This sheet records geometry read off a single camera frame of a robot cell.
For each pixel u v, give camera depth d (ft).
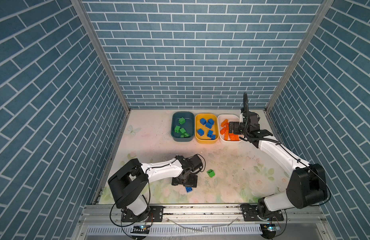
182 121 3.66
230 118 3.63
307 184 1.44
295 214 2.47
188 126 3.54
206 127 3.58
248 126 2.15
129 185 1.43
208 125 3.63
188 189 2.66
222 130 3.45
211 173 2.83
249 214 2.42
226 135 3.43
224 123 3.64
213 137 3.34
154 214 2.41
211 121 3.65
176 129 3.45
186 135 3.34
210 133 3.40
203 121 3.65
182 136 3.33
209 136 3.38
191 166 2.22
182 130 3.42
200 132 3.43
